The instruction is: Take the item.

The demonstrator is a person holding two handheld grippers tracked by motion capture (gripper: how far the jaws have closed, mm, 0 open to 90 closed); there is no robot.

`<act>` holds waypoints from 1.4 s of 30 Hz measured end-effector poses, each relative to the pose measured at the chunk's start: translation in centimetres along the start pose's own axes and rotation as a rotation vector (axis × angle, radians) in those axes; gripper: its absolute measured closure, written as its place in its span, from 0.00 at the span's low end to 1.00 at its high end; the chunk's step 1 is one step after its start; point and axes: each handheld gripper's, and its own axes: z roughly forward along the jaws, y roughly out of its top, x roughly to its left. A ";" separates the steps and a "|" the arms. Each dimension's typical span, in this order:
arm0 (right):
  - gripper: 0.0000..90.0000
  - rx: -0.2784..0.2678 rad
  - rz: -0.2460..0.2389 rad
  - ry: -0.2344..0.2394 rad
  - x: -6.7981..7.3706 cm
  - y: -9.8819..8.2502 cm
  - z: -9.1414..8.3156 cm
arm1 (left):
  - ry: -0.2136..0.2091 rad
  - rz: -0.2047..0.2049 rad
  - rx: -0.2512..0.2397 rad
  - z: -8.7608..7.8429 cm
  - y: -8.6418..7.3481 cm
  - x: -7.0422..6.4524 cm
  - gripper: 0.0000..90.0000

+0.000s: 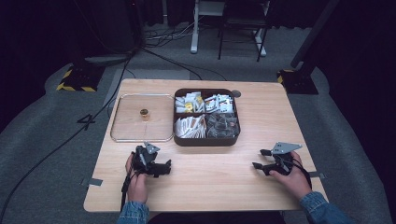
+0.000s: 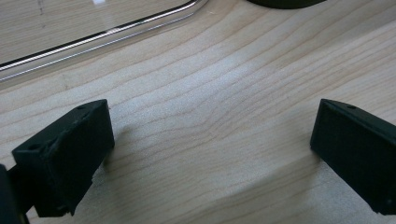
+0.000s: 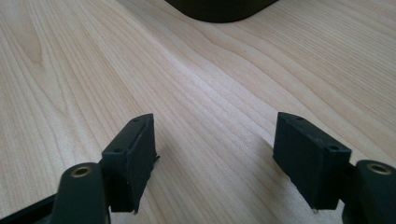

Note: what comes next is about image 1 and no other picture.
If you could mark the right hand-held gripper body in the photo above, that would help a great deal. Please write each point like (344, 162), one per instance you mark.
(285, 148)

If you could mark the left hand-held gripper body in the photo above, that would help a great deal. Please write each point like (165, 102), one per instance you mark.
(146, 161)

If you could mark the person's left hand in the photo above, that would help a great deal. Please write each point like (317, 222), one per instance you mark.
(137, 188)

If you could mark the person's right hand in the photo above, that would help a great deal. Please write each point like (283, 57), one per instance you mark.
(295, 182)

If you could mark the clear square lid, gold knob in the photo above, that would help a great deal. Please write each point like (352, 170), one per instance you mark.
(134, 127)

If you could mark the grey tape strip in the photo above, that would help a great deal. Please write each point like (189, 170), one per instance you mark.
(95, 182)
(317, 175)

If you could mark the pile of white orange sachets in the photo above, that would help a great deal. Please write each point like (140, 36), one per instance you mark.
(190, 127)

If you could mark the brown four-compartment box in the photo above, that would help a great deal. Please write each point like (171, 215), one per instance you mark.
(205, 142)

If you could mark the pile of dark clear tea bags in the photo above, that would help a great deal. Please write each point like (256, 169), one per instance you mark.
(222, 125)

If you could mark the pile of white yellow packets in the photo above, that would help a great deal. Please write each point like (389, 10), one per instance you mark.
(189, 104)

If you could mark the grey round sticker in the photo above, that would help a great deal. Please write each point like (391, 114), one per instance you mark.
(236, 93)

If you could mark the pile of white printed packets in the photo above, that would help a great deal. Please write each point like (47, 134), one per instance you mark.
(220, 104)

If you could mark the black yellow striped stand base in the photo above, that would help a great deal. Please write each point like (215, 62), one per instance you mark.
(81, 78)
(297, 81)

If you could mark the slanted dark metal pole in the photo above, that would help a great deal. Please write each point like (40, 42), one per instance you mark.
(314, 31)

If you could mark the black metal chair frame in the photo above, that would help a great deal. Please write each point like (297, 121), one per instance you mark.
(221, 40)

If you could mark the white desk frame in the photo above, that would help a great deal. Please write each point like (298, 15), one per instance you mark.
(194, 34)

